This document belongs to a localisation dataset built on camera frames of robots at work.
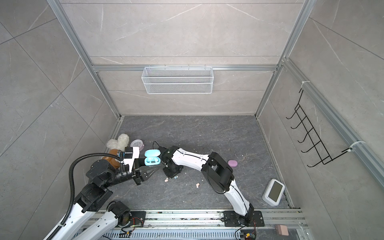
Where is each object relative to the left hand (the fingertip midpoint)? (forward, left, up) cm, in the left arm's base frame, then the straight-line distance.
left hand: (159, 159), depth 57 cm
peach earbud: (+1, -16, -34) cm, 38 cm away
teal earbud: (+3, -3, -28) cm, 28 cm away
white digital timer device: (-6, -56, -30) cm, 64 cm away
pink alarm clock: (+30, +24, -33) cm, 51 cm away
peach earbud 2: (+4, +2, -34) cm, 34 cm away
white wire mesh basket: (+62, -5, -5) cm, 62 cm away
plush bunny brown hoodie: (+26, +37, -29) cm, 54 cm away
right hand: (+8, -1, -34) cm, 35 cm away
